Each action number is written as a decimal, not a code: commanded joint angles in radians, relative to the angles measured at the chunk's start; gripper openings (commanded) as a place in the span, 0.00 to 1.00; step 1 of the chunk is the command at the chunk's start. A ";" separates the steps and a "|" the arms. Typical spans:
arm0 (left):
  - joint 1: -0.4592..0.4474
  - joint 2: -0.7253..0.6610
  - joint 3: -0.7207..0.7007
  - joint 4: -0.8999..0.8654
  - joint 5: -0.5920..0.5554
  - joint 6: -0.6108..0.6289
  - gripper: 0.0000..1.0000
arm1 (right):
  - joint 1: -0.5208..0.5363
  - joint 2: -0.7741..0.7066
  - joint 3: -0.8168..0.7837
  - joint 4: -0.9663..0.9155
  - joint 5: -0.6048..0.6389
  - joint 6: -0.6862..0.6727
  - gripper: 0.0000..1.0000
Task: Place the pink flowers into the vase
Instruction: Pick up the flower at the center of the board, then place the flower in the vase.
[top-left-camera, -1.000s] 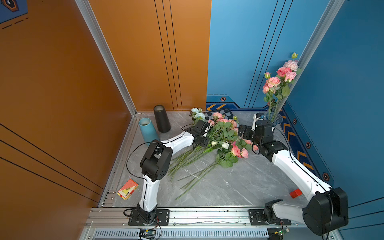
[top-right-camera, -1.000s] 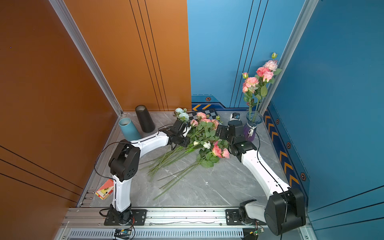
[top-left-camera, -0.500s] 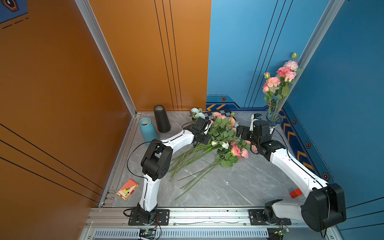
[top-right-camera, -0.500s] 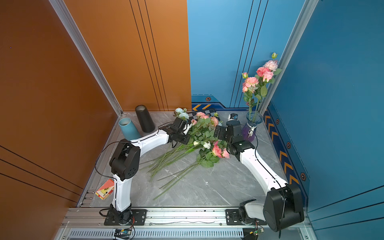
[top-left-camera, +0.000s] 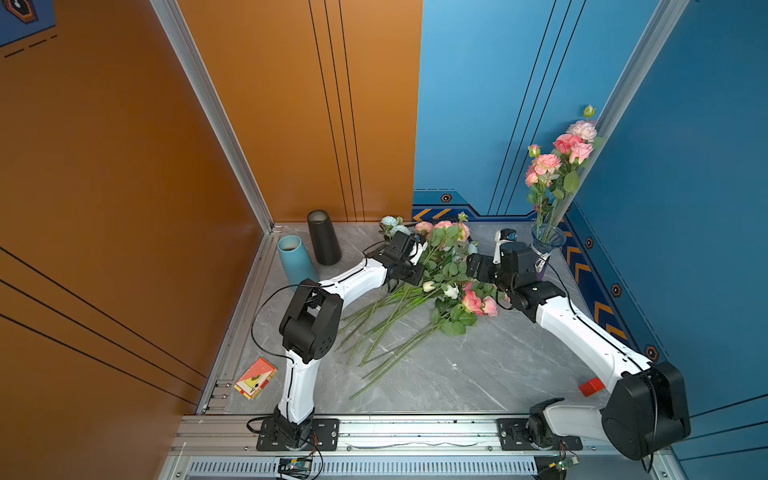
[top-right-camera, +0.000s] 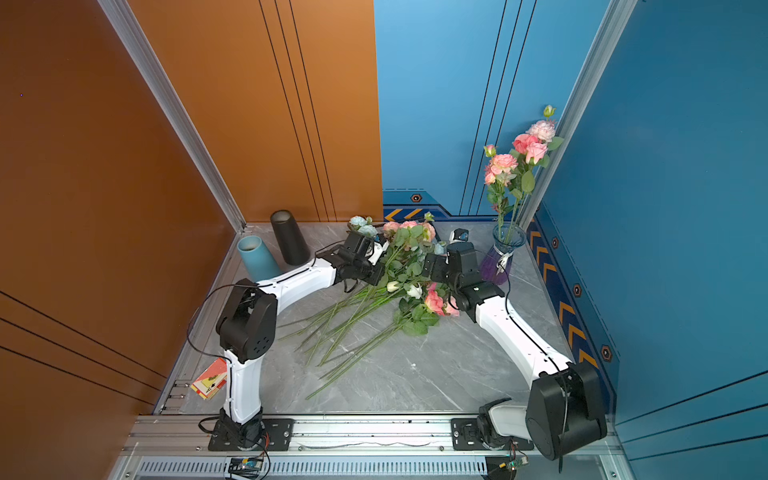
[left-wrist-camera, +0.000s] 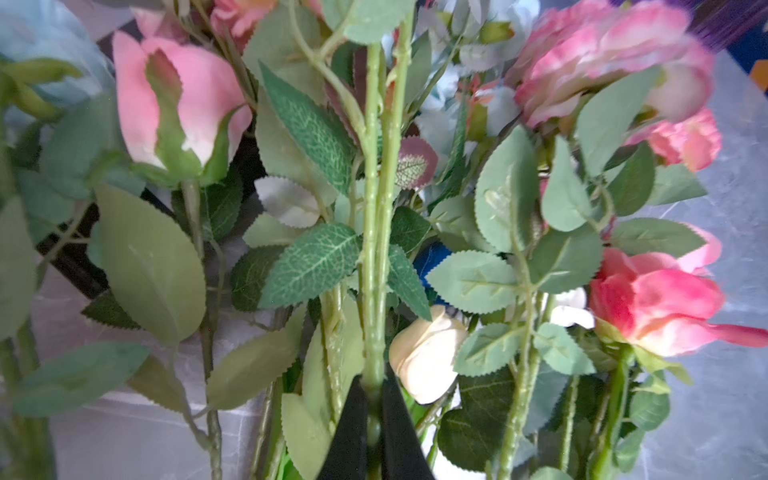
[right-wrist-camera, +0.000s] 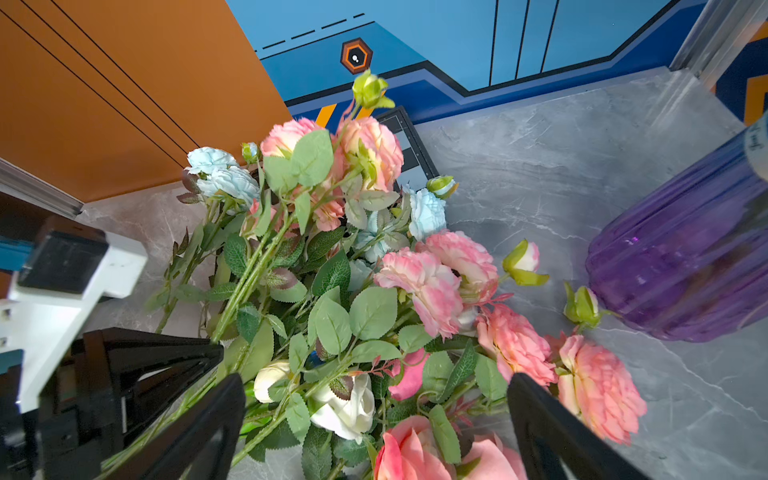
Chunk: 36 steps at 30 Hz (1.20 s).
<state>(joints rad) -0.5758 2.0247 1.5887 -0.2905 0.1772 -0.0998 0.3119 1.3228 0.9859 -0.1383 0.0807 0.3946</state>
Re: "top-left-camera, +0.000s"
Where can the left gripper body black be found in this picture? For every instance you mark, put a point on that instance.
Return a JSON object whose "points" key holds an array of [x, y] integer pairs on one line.
{"points": [[410, 272]]}

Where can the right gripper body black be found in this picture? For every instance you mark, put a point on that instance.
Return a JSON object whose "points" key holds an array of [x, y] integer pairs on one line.
{"points": [[491, 273]]}

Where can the bunch of pink flowers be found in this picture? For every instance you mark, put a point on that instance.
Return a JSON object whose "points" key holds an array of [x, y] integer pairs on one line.
{"points": [[459, 299]]}

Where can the pink double bloom stem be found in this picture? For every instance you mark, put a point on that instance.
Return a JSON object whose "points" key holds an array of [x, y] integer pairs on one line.
{"points": [[541, 178]]}

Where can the pink rose stem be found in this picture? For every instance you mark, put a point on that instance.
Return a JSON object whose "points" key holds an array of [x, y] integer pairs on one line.
{"points": [[587, 151], [568, 149]]}

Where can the pale pink carnation stem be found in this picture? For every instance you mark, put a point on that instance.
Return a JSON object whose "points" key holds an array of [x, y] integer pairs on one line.
{"points": [[586, 128]]}

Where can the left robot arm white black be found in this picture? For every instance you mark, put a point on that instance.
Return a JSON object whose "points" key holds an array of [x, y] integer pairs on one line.
{"points": [[310, 324]]}

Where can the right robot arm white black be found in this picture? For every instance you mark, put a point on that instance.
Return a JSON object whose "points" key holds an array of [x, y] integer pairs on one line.
{"points": [[647, 409]]}

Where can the blue purple glass vase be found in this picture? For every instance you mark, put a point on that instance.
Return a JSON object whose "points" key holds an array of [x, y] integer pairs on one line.
{"points": [[545, 240]]}

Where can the black cylindrical vase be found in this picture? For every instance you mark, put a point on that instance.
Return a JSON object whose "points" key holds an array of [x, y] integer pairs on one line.
{"points": [[323, 237]]}

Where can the teal ceramic vase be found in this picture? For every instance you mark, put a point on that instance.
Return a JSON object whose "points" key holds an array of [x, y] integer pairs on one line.
{"points": [[295, 260]]}

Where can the red block right side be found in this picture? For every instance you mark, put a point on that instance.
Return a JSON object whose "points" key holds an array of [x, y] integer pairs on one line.
{"points": [[591, 387]]}

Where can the red box left side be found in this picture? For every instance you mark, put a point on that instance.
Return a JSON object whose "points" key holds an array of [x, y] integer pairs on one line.
{"points": [[254, 380]]}

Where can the right green circuit board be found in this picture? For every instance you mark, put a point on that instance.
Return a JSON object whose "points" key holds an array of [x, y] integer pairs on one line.
{"points": [[565, 463]]}

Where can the green circuit board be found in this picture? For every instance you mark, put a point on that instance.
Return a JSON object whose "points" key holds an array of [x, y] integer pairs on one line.
{"points": [[294, 468], [565, 463]]}

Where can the left green circuit board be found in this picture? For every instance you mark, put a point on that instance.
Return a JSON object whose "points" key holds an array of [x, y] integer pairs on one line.
{"points": [[294, 468]]}

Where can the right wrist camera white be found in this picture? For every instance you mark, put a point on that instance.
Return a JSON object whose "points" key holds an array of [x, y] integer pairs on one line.
{"points": [[502, 237]]}

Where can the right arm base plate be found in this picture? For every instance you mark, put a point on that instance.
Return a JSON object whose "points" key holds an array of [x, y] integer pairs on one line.
{"points": [[510, 433]]}

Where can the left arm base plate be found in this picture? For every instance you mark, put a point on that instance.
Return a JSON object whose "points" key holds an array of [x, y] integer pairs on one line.
{"points": [[322, 434]]}

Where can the aluminium front rail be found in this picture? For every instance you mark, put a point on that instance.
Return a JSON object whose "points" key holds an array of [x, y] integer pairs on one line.
{"points": [[359, 434]]}

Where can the right aluminium corner post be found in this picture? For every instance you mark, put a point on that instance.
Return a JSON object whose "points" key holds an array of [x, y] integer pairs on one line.
{"points": [[655, 35]]}

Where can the aluminium corner post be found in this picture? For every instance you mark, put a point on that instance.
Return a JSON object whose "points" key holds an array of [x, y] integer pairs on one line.
{"points": [[177, 31], [655, 35]]}

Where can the left aluminium corner post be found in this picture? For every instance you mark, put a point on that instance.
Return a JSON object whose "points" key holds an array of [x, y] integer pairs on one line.
{"points": [[177, 31]]}

